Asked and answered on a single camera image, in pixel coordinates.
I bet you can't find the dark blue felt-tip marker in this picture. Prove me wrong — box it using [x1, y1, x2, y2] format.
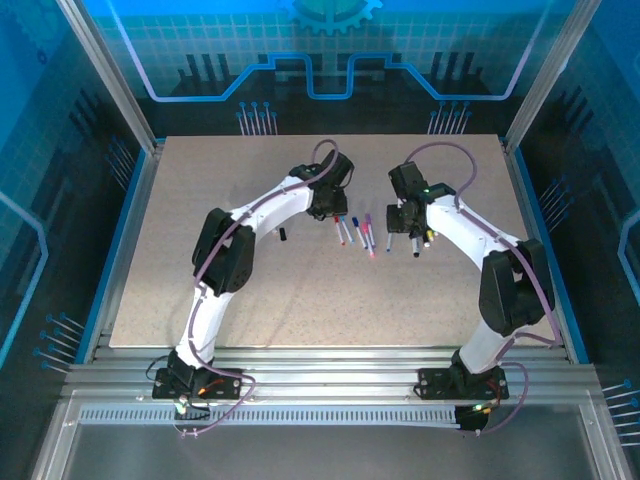
[351, 215, 370, 251]

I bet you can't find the blue table edge strip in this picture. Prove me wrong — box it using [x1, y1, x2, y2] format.
[513, 147, 590, 365]
[73, 147, 151, 365]

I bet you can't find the small black electronics box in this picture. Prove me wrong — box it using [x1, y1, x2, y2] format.
[172, 392, 214, 420]
[455, 403, 494, 435]

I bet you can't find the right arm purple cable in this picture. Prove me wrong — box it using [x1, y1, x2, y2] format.
[404, 142, 559, 439]

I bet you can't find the aluminium side rail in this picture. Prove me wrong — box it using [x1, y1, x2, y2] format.
[84, 139, 167, 364]
[499, 139, 574, 364]

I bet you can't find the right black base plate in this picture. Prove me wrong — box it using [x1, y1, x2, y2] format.
[413, 367, 510, 401]

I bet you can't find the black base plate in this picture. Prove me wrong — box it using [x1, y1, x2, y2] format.
[413, 367, 510, 401]
[151, 367, 245, 401]

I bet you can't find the aluminium cross rail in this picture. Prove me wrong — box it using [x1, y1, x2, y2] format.
[63, 346, 601, 401]

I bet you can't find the aluminium frame post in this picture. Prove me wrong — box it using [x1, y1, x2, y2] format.
[55, 0, 160, 154]
[503, 0, 604, 154]

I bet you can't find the grey slotted cable duct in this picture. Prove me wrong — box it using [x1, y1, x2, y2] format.
[78, 407, 462, 427]

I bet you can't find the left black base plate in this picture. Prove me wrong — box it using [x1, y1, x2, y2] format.
[151, 367, 245, 401]

